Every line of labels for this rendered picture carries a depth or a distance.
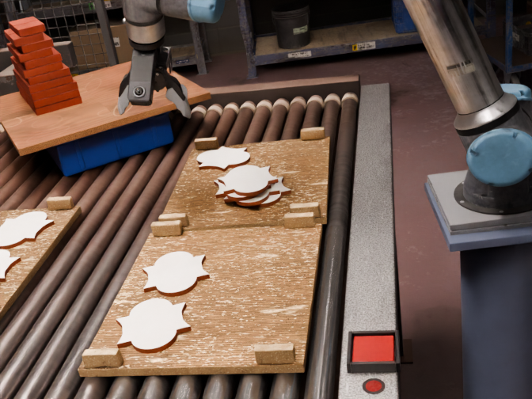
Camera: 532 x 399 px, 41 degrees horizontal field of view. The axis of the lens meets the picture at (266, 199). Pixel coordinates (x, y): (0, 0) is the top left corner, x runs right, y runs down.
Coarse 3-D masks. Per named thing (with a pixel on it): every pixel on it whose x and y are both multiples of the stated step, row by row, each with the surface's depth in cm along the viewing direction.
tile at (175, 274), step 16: (176, 256) 134; (192, 256) 133; (144, 272) 132; (160, 272) 130; (176, 272) 129; (192, 272) 128; (144, 288) 126; (160, 288) 125; (176, 288) 125; (192, 288) 125
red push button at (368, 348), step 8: (360, 336) 109; (368, 336) 108; (376, 336) 108; (384, 336) 108; (392, 336) 108; (360, 344) 107; (368, 344) 107; (376, 344) 107; (384, 344) 106; (392, 344) 106; (360, 352) 106; (368, 352) 105; (376, 352) 105; (384, 352) 105; (392, 352) 105; (352, 360) 104; (360, 360) 104; (368, 360) 104; (376, 360) 104; (384, 360) 103; (392, 360) 103
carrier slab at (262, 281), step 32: (320, 224) 139; (160, 256) 137; (224, 256) 134; (256, 256) 132; (288, 256) 130; (128, 288) 129; (224, 288) 124; (256, 288) 123; (288, 288) 122; (192, 320) 117; (224, 320) 116; (256, 320) 115; (288, 320) 114; (128, 352) 112; (160, 352) 111; (192, 352) 110; (224, 352) 109
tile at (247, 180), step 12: (240, 168) 158; (252, 168) 157; (264, 168) 156; (228, 180) 153; (240, 180) 152; (252, 180) 152; (264, 180) 151; (276, 180) 151; (228, 192) 150; (240, 192) 148; (252, 192) 147
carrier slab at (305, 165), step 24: (240, 144) 180; (264, 144) 178; (288, 144) 176; (312, 144) 174; (192, 168) 172; (288, 168) 164; (312, 168) 162; (192, 192) 160; (216, 192) 158; (312, 192) 152; (192, 216) 150; (216, 216) 148; (240, 216) 147; (264, 216) 145
